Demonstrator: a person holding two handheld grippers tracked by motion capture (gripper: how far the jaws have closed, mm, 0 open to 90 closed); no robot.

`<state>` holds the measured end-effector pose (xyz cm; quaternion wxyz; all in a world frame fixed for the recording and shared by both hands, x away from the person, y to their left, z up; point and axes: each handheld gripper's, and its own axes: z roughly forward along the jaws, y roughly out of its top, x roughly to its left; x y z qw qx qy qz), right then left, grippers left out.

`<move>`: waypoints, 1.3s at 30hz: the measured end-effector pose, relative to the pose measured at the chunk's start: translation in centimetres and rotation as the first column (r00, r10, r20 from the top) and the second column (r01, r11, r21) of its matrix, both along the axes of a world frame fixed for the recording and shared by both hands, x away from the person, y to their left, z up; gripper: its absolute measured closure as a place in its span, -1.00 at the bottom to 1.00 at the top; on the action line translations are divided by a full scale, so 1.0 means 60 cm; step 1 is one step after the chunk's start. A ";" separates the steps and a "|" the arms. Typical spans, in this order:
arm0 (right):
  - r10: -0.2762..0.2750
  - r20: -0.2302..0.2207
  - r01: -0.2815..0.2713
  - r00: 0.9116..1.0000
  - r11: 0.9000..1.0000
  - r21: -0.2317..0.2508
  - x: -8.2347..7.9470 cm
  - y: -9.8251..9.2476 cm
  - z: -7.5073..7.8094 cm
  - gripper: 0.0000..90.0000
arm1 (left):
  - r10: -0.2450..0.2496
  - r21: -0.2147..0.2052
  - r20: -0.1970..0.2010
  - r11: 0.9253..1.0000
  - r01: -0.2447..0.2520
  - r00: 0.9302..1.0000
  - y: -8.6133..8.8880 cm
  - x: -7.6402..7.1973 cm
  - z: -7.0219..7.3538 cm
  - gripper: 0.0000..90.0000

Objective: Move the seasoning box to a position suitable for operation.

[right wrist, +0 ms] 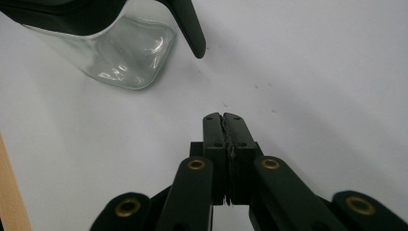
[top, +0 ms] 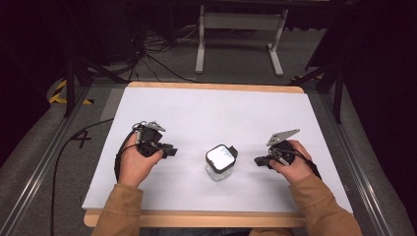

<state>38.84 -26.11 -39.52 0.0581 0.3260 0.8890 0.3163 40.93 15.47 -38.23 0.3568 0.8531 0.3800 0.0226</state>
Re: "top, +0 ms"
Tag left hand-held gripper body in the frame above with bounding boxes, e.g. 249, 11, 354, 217
132, 120, 167, 158

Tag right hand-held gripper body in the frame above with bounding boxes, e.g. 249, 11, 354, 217
266, 128, 301, 167

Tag person's right hand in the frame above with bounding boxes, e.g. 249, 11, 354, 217
268, 140, 313, 185

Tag person's left hand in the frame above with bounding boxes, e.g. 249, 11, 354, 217
117, 132, 164, 189

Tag clear jar with white lid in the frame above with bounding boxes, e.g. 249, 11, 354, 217
205, 144, 239, 183

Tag white table mat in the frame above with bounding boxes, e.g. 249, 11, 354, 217
81, 86, 354, 214

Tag wooden table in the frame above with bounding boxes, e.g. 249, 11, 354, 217
83, 81, 308, 229

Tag black tripod stand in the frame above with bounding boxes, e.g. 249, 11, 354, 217
289, 60, 346, 125
62, 53, 130, 118

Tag yellow black hazard tape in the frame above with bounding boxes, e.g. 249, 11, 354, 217
48, 78, 95, 106

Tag white metal stand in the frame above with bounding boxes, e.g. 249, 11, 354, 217
195, 4, 290, 78

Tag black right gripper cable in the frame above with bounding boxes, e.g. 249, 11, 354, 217
271, 147, 323, 181

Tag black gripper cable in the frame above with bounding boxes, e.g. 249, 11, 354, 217
49, 117, 142, 236
271, 147, 323, 181

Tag black floor cables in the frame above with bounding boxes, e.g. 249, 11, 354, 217
107, 19, 205, 85

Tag aluminium rail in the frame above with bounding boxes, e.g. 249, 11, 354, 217
319, 92, 396, 236
0, 86, 91, 236

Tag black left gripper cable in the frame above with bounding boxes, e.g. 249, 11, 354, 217
49, 117, 142, 236

